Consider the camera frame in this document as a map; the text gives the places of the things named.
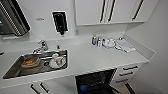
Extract orange bowl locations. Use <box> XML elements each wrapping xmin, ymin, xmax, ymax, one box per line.
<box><xmin>21</xmin><ymin>56</ymin><xmax>41</xmax><ymax>70</ymax></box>

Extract blue labelled bottle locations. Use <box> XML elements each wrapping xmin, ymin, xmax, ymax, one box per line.
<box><xmin>91</xmin><ymin>34</ymin><xmax>99</xmax><ymax>47</ymax></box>

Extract white folded towel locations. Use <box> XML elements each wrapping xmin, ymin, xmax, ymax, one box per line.
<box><xmin>114</xmin><ymin>38</ymin><xmax>138</xmax><ymax>55</ymax></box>

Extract chrome sink sprayer knob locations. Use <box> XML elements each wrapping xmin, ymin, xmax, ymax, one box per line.
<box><xmin>55</xmin><ymin>44</ymin><xmax>61</xmax><ymax>51</ymax></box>

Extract steel paper towel dispenser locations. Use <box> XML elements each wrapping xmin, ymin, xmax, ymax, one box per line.
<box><xmin>0</xmin><ymin>0</ymin><xmax>32</xmax><ymax>37</ymax></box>

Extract black wall soap dispenser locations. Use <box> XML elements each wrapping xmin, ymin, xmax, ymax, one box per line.
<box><xmin>51</xmin><ymin>11</ymin><xmax>70</xmax><ymax>36</ymax></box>

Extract stainless steel dishwasher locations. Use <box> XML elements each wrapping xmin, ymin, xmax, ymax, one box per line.
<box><xmin>74</xmin><ymin>68</ymin><xmax>123</xmax><ymax>94</ymax></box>

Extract white printed cup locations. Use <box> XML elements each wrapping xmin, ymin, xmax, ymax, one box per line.
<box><xmin>51</xmin><ymin>52</ymin><xmax>62</xmax><ymax>67</ymax></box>

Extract white sink base cabinet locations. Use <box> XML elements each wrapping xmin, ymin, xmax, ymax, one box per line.
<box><xmin>0</xmin><ymin>75</ymin><xmax>78</xmax><ymax>94</ymax></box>

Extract chrome sink faucet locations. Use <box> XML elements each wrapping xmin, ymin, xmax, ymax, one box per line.
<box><xmin>31</xmin><ymin>39</ymin><xmax>50</xmax><ymax>55</ymax></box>

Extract white three-door wall cabinet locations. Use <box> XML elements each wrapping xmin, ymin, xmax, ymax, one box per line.
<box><xmin>73</xmin><ymin>0</ymin><xmax>160</xmax><ymax>27</ymax></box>

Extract stainless steel sink basin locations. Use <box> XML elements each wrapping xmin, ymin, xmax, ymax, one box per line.
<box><xmin>2</xmin><ymin>49</ymin><xmax>69</xmax><ymax>80</ymax></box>

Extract white narrow drawer unit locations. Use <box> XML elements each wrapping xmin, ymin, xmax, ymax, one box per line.
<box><xmin>111</xmin><ymin>62</ymin><xmax>143</xmax><ymax>86</ymax></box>

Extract small wall label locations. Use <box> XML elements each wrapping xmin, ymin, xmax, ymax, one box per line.
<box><xmin>35</xmin><ymin>17</ymin><xmax>45</xmax><ymax>22</ymax></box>

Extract white plate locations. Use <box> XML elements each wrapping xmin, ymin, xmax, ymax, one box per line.
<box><xmin>47</xmin><ymin>56</ymin><xmax>68</xmax><ymax>70</ymax></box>

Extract white wall outlet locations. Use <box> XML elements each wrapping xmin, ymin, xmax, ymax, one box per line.
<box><xmin>74</xmin><ymin>28</ymin><xmax>81</xmax><ymax>36</ymax></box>

